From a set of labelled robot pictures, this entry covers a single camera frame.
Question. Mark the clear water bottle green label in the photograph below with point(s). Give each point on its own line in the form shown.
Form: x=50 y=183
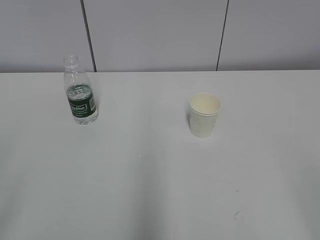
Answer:
x=79 y=92

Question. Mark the white paper cup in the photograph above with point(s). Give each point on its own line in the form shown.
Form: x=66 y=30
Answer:
x=203 y=110

